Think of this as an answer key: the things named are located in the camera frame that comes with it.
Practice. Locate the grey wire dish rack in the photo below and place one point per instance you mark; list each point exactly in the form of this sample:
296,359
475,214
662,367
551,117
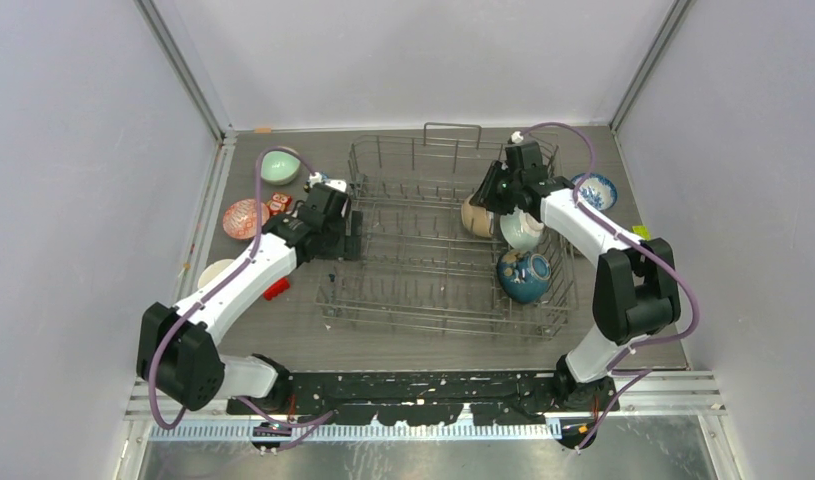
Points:
418,266

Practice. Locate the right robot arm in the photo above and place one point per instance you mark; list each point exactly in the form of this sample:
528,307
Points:
634,296

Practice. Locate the red owl toy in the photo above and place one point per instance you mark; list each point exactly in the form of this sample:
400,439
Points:
279,203

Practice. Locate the red toy block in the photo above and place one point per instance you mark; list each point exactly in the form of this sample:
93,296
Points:
276,289

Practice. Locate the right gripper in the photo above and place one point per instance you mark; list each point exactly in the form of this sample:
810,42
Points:
484,196

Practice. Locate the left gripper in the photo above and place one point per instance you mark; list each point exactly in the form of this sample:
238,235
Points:
337,250

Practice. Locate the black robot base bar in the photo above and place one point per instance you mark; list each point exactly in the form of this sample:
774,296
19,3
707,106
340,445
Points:
438,399

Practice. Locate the beige bowl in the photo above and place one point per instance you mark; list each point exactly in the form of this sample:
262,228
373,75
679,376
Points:
212,271
477,220

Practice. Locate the pale green celadon bowl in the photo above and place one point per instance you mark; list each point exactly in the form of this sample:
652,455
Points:
279,167

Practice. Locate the dark teal painted bowl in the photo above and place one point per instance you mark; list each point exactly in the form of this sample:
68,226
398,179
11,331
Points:
523,275

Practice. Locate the green blue toy car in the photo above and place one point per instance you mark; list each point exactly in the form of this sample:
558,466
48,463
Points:
641,231

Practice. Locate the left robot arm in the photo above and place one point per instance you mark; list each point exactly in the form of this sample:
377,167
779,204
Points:
178,353

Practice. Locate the light green striped bowl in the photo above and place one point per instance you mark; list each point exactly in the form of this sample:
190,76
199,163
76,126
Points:
521,231

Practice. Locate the blue floral white bowl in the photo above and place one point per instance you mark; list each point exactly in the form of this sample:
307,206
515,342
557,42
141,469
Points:
599,191

